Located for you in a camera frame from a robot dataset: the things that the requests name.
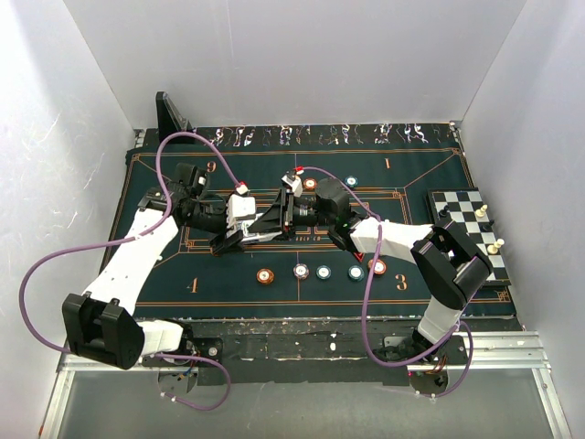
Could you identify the white chess piece lower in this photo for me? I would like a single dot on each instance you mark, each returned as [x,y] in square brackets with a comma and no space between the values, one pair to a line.
[494,248]

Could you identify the orange chips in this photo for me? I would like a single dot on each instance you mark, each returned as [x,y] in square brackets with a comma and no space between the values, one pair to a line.
[309,184]
[378,266]

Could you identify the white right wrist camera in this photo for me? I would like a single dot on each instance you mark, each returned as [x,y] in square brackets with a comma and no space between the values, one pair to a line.
[292,183]

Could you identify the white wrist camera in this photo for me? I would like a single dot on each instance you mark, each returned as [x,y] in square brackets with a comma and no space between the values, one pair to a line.
[240,208]
[292,183]

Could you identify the green poker chip stack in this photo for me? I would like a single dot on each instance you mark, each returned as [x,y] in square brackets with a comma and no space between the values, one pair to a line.
[323,272]

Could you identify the black chess piece right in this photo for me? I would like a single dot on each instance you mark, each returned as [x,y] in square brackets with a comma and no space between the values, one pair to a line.
[488,226]

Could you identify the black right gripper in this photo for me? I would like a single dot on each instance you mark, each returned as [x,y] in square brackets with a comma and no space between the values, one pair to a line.
[271,219]

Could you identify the black chess piece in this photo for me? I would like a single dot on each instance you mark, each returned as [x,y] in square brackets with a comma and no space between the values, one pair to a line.
[488,226]
[444,213]

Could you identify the green chips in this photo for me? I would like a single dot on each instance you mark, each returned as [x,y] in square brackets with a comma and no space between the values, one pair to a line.
[356,273]
[351,181]

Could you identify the orange poker chip stack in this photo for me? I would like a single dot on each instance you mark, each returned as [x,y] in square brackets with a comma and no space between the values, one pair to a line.
[265,276]

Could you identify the white chess piece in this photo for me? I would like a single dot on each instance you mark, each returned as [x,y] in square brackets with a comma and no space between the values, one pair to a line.
[481,212]
[494,248]

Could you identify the blue playing card deck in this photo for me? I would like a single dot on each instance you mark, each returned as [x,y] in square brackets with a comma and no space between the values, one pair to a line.
[250,237]

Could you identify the black white chessboard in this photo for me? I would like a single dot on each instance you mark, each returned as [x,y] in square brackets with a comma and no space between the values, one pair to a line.
[462,203]

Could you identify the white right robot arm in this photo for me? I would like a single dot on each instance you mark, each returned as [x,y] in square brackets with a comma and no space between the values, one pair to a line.
[450,263]

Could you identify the dark green poker mat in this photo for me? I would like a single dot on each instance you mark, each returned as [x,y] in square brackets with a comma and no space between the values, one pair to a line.
[395,165]

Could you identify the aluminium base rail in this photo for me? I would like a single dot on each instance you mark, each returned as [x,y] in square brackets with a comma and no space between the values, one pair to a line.
[507,392]

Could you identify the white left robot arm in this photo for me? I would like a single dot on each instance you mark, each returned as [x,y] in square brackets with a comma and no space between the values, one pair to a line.
[99,323]

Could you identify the black chess piece left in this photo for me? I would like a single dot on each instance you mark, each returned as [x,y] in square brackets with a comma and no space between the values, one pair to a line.
[444,213]

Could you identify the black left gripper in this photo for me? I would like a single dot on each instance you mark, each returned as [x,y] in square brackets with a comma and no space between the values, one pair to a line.
[220,240]

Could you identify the white chess piece upper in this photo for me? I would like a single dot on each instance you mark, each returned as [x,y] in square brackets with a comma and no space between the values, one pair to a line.
[481,212]

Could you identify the black card shoe holder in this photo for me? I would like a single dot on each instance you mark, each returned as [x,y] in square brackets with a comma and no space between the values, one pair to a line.
[169,119]

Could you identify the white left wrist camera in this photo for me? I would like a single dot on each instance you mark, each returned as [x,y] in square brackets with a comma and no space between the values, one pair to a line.
[240,208]

